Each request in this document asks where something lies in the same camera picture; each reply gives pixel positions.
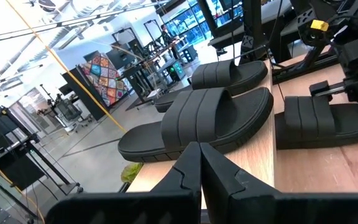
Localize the colourful patterned panel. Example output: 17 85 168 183
80 52 130 108

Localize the black rubber slide sandal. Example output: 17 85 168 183
274 95 358 151
154 58 269 114
117 86 275 164

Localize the black equipment cart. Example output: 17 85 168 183
0 102 84 224

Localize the black partition panel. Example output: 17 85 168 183
61 64 107 123

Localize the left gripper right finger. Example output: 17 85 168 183
200 142 358 224

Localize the yellow tag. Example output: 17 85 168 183
310 19 330 32

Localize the person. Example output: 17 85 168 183
160 24 180 60

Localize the yellow cable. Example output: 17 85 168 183
4 0 128 134

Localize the black aluminium frame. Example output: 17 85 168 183
197 0 341 85

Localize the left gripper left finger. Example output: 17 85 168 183
44 141 203 224

